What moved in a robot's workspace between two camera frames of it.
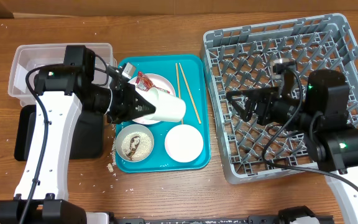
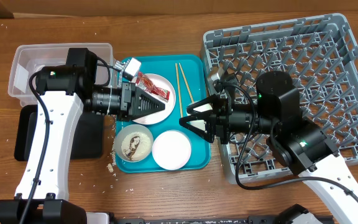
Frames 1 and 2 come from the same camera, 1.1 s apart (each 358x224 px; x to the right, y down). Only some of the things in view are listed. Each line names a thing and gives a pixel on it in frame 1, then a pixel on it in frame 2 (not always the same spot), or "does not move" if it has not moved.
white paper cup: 168,108 to 200,124
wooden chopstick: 191,93 does not move
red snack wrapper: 144,83 does not move
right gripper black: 263,96 to 218,114
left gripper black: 132,112 does not move
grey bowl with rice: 135,143 does not move
